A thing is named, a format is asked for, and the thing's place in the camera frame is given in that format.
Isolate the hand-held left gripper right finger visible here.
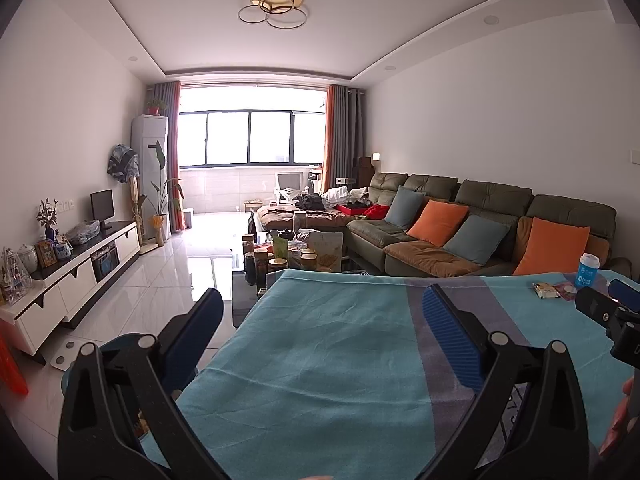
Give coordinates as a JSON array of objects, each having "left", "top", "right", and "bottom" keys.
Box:
[{"left": 420, "top": 283, "right": 591, "bottom": 480}]

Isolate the white floor air conditioner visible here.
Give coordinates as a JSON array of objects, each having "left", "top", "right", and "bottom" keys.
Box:
[{"left": 131, "top": 114, "right": 170, "bottom": 246}]

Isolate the white ceramic jar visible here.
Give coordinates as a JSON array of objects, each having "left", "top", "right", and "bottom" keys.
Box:
[{"left": 17, "top": 243, "right": 40, "bottom": 273}]

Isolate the green pouch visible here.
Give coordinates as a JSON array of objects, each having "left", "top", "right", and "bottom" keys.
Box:
[{"left": 272, "top": 236, "right": 290, "bottom": 271}]

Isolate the teal striped tablecloth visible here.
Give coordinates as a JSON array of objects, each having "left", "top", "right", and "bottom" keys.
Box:
[{"left": 137, "top": 268, "right": 636, "bottom": 480}]

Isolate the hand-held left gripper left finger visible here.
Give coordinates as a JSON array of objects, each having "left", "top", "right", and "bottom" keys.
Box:
[{"left": 56, "top": 287, "right": 231, "bottom": 480}]

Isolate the blue cup with white lid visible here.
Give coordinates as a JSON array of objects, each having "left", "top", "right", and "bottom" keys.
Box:
[{"left": 574, "top": 253, "right": 600, "bottom": 289}]

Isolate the white office chair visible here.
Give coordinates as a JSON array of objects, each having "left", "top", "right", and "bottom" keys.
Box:
[{"left": 274, "top": 171, "right": 305, "bottom": 206}]

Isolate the vase with branches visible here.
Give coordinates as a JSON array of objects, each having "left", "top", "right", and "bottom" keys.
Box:
[{"left": 36, "top": 198, "right": 60, "bottom": 243}]

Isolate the kraft paper bag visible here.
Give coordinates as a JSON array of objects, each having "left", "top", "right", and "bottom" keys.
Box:
[{"left": 312, "top": 231, "right": 345, "bottom": 272}]

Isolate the model sailing ship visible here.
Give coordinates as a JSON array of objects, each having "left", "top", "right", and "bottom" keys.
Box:
[{"left": 0, "top": 247, "right": 33, "bottom": 306}]

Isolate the black monitor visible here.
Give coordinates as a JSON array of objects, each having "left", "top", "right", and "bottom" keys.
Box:
[{"left": 90, "top": 189, "right": 116, "bottom": 233}]

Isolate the picture frame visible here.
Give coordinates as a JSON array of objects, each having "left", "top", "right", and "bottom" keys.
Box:
[{"left": 36, "top": 239, "right": 58, "bottom": 268}]

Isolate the person's right hand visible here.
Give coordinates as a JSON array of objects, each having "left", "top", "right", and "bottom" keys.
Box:
[{"left": 599, "top": 379, "right": 637, "bottom": 456}]

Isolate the cloth-covered standing fan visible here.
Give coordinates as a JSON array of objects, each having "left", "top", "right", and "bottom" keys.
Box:
[{"left": 107, "top": 143, "right": 143, "bottom": 246}]

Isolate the grey and orange curtain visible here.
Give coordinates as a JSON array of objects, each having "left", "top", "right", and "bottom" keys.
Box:
[
  {"left": 151, "top": 81, "right": 183, "bottom": 233},
  {"left": 322, "top": 85, "right": 366, "bottom": 193}
]

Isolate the cluster of glass jars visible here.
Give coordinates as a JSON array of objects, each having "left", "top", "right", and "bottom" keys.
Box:
[{"left": 242, "top": 232, "right": 318, "bottom": 287}]

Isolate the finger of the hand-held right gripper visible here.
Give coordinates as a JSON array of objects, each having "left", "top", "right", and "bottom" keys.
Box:
[
  {"left": 607, "top": 278, "right": 640, "bottom": 313},
  {"left": 574, "top": 285, "right": 621, "bottom": 330}
]

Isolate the tall leafy house plant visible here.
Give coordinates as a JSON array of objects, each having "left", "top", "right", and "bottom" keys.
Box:
[{"left": 140, "top": 141, "right": 185, "bottom": 248}]

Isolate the large window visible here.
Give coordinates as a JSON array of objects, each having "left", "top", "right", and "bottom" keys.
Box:
[{"left": 178, "top": 110, "right": 323, "bottom": 168}]

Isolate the brown sofa seat pad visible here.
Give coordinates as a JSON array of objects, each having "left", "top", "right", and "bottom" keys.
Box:
[{"left": 384, "top": 240, "right": 481, "bottom": 277}]

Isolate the red cloth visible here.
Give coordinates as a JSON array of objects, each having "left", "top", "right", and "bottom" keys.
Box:
[{"left": 336, "top": 202, "right": 392, "bottom": 220}]

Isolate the orange cushion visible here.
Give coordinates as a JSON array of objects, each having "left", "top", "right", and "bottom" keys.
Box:
[
  {"left": 407, "top": 200, "right": 470, "bottom": 248},
  {"left": 512, "top": 216, "right": 591, "bottom": 277}
]

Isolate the green sectional sofa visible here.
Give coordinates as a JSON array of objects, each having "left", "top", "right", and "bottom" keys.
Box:
[{"left": 252, "top": 172, "right": 633, "bottom": 278}]

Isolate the red plastic bag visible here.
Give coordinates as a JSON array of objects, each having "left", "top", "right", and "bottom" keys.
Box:
[{"left": 0, "top": 320, "right": 29, "bottom": 397}]

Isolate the dark glass coffee table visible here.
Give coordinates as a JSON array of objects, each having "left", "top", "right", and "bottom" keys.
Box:
[{"left": 231, "top": 230, "right": 386, "bottom": 328}]

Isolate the white bathroom scale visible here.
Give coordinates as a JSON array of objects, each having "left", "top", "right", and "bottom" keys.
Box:
[{"left": 45, "top": 338, "right": 83, "bottom": 373}]

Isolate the clear plastic bag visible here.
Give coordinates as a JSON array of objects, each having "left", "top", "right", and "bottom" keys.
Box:
[{"left": 65, "top": 220, "right": 102, "bottom": 247}]

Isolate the pile of clothes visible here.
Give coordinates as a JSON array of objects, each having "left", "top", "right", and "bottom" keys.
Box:
[{"left": 320, "top": 186, "right": 371, "bottom": 206}]

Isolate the blue cushion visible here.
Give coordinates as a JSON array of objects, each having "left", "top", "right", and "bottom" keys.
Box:
[
  {"left": 442, "top": 215, "right": 511, "bottom": 267},
  {"left": 384, "top": 186, "right": 427, "bottom": 231}
]

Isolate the teal chair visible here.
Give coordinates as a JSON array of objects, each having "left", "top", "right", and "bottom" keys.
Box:
[{"left": 60, "top": 332, "right": 201, "bottom": 406}]

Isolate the white TV cabinet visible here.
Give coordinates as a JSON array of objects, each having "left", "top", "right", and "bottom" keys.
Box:
[{"left": 0, "top": 220, "right": 141, "bottom": 356}]

